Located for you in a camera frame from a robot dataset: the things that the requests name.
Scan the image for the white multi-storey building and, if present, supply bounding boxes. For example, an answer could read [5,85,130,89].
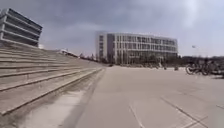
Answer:
[95,31,179,65]

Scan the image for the grey concrete plaza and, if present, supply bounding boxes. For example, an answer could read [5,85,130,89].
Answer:
[13,65,224,128]

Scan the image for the wide concrete steps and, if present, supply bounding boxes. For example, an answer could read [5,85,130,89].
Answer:
[0,39,105,117]

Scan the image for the row of trees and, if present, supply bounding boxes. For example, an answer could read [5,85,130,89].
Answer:
[78,52,224,68]

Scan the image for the row of parked bicycles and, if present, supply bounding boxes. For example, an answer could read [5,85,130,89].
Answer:
[185,59,224,77]

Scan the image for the grey slatted building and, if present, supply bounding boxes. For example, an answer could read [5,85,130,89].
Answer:
[0,7,44,48]

